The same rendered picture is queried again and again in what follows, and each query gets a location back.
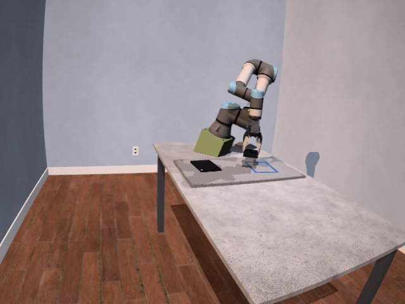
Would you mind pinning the black rectangular frame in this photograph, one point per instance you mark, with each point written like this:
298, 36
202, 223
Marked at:
205, 166

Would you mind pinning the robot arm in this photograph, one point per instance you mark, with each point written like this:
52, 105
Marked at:
231, 113

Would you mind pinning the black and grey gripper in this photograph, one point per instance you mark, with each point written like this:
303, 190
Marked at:
247, 134

